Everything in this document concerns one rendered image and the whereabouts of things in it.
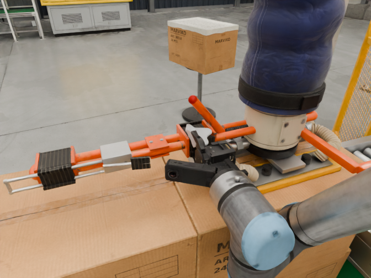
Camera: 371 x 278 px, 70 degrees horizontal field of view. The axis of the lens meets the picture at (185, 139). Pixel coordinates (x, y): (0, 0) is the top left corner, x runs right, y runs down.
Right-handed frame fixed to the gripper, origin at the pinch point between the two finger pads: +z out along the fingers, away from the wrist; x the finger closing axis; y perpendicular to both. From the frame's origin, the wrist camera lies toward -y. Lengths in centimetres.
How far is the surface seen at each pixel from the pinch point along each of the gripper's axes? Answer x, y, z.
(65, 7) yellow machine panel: -37, -57, 719
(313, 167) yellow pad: -10.5, 35.3, -11.8
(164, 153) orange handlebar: -0.6, -7.0, -3.2
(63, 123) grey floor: -106, -63, 235
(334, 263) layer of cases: -59, 55, -18
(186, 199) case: -12.9, -3.3, -9.1
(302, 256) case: -41, 33, -20
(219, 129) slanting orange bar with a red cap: 2.0, 9.2, -1.1
